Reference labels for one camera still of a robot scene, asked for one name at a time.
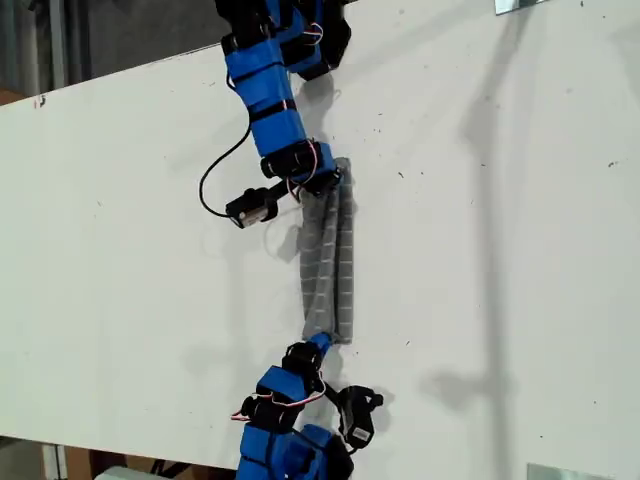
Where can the black camera stalk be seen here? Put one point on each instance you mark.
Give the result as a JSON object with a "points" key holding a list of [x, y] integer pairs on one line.
{"points": [[350, 392], [285, 189]]}

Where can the black camera box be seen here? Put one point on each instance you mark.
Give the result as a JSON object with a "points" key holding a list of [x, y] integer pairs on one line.
{"points": [[360, 430], [247, 209]]}

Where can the grey striped square towel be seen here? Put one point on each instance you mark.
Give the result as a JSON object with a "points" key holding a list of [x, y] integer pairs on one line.
{"points": [[345, 260]]}

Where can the white container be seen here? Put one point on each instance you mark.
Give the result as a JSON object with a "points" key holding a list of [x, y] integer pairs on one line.
{"points": [[125, 472]]}

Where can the white table leg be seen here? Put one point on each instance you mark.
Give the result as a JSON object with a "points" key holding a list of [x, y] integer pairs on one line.
{"points": [[54, 462]]}

